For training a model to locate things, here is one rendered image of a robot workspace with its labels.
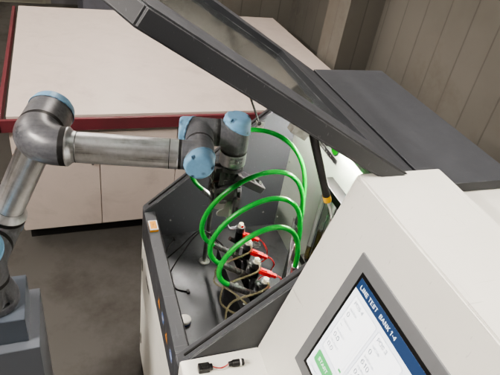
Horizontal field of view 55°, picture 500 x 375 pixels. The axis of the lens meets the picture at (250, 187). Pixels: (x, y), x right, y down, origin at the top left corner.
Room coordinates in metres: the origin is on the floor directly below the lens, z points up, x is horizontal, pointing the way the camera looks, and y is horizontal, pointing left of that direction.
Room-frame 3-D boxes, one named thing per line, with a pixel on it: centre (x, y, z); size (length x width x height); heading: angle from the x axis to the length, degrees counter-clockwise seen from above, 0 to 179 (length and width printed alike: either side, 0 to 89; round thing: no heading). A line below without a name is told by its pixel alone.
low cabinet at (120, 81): (3.30, 0.67, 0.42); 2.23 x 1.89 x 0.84; 115
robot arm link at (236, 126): (1.15, 0.07, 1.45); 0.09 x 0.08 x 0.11; 101
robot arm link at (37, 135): (0.97, 0.34, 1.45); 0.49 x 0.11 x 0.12; 101
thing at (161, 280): (1.08, 0.22, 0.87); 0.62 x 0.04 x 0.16; 24
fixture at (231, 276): (1.07, -0.04, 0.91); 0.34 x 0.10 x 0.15; 24
